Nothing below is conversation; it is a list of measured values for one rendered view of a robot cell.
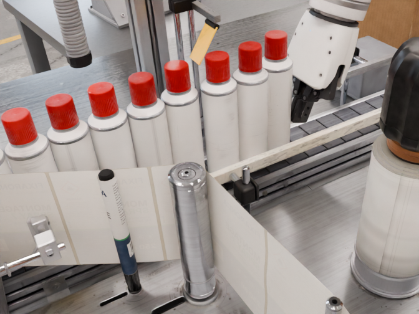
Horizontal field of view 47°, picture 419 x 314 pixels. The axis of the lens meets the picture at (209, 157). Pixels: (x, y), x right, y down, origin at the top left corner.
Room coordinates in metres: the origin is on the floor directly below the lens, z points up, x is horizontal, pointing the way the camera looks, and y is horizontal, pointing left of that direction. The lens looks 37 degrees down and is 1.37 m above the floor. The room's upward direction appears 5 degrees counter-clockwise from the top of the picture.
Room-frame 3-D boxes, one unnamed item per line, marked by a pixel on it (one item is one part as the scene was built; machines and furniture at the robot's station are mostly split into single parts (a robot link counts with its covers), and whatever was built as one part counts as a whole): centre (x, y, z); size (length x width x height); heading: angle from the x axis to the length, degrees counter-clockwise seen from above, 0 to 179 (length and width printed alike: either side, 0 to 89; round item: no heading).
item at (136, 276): (0.38, 0.11, 0.97); 0.02 x 0.02 x 0.19
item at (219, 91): (0.59, -0.02, 0.98); 0.05 x 0.05 x 0.20
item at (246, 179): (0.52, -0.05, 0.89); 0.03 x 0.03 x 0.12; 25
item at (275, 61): (0.65, -0.11, 0.98); 0.05 x 0.05 x 0.20
